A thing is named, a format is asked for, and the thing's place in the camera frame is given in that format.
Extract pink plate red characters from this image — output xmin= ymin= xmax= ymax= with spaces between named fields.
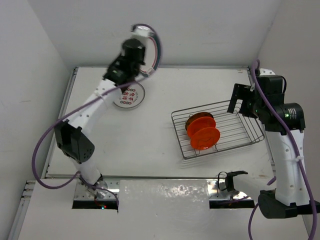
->
xmin=113 ymin=83 xmax=146 ymax=111

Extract orange plastic plate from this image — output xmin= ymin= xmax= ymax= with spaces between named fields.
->
xmin=186 ymin=116 xmax=216 ymax=138
xmin=190 ymin=127 xmax=221 ymax=151

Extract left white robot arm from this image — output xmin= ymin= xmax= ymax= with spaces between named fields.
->
xmin=54 ymin=37 xmax=148 ymax=189

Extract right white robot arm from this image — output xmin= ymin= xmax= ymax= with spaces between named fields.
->
xmin=225 ymin=75 xmax=320 ymax=219

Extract yellow brown plate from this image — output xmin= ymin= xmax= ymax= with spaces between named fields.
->
xmin=185 ymin=111 xmax=214 ymax=130

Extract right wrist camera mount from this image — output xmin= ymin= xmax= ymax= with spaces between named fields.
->
xmin=259 ymin=68 xmax=275 ymax=76

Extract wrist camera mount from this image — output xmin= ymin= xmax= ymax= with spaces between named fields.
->
xmin=259 ymin=68 xmax=275 ymax=76
xmin=131 ymin=24 xmax=152 ymax=39

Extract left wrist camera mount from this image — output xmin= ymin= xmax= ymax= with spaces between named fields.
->
xmin=131 ymin=24 xmax=152 ymax=39

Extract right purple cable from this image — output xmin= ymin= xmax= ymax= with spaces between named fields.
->
xmin=248 ymin=59 xmax=317 ymax=240

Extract purple cable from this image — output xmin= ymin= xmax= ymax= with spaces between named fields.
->
xmin=248 ymin=59 xmax=317 ymax=240
xmin=31 ymin=23 xmax=161 ymax=208

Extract metal wire dish rack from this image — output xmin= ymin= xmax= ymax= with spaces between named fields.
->
xmin=171 ymin=100 xmax=265 ymax=160

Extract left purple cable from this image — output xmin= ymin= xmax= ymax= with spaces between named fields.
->
xmin=31 ymin=23 xmax=161 ymax=208

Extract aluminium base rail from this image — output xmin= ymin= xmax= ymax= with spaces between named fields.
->
xmin=58 ymin=178 xmax=254 ymax=209

